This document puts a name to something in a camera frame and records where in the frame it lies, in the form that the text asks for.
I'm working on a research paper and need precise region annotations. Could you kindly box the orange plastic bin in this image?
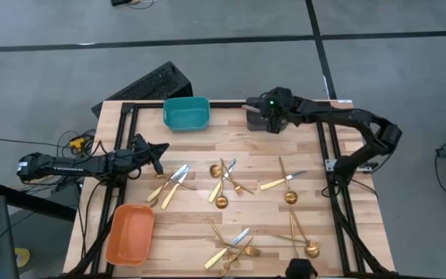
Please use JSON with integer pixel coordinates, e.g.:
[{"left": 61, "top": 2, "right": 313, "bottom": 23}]
[{"left": 105, "top": 204, "right": 156, "bottom": 267}]

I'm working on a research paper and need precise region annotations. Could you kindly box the gold spoon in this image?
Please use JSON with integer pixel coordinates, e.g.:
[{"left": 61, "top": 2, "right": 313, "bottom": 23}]
[
  {"left": 214, "top": 157, "right": 229, "bottom": 210},
  {"left": 288, "top": 207, "right": 321, "bottom": 259},
  {"left": 209, "top": 164, "right": 255, "bottom": 195},
  {"left": 277, "top": 156, "right": 299, "bottom": 205}
]

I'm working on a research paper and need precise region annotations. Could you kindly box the teal plastic bin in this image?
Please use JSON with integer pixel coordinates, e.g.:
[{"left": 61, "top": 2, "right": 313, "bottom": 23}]
[{"left": 163, "top": 95, "right": 211, "bottom": 133}]

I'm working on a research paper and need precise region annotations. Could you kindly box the cream-handled steel knife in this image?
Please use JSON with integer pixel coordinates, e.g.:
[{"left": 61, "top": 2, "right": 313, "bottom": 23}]
[
  {"left": 146, "top": 163, "right": 190, "bottom": 203},
  {"left": 207, "top": 157, "right": 238, "bottom": 205},
  {"left": 160, "top": 167, "right": 192, "bottom": 211},
  {"left": 203, "top": 227, "right": 252, "bottom": 270},
  {"left": 259, "top": 169, "right": 309, "bottom": 191}
]

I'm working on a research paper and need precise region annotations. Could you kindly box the dark grey plastic bin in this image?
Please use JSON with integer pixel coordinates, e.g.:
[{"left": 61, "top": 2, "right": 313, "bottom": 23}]
[{"left": 245, "top": 112, "right": 289, "bottom": 134}]

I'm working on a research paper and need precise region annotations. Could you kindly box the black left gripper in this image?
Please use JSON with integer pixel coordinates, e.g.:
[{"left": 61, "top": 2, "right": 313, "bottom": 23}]
[{"left": 118, "top": 133, "right": 170, "bottom": 177}]

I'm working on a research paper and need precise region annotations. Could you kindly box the black perforated metal box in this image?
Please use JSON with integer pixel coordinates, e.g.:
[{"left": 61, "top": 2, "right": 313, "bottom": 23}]
[{"left": 91, "top": 60, "right": 194, "bottom": 119}]

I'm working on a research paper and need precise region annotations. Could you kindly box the black rounded object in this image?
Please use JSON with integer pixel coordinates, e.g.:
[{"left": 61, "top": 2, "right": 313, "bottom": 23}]
[{"left": 284, "top": 258, "right": 319, "bottom": 278}]

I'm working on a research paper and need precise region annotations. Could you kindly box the yellow cable plug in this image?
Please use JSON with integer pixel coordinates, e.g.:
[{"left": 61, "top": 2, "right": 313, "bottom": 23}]
[{"left": 69, "top": 135, "right": 88, "bottom": 154}]

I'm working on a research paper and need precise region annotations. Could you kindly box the yellow tape roll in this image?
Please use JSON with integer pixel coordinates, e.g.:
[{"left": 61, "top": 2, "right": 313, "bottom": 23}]
[{"left": 13, "top": 247, "right": 32, "bottom": 269}]

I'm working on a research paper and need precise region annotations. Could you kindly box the black floor beam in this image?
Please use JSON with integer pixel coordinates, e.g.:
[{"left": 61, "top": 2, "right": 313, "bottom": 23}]
[{"left": 0, "top": 180, "right": 77, "bottom": 222}]

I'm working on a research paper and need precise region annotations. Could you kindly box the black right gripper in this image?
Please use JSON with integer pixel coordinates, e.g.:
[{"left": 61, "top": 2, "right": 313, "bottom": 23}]
[{"left": 241, "top": 87, "right": 300, "bottom": 135}]

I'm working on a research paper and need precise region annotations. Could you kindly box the black aluminium table frame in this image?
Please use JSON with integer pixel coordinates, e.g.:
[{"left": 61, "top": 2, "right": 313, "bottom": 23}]
[{"left": 64, "top": 100, "right": 397, "bottom": 278}]

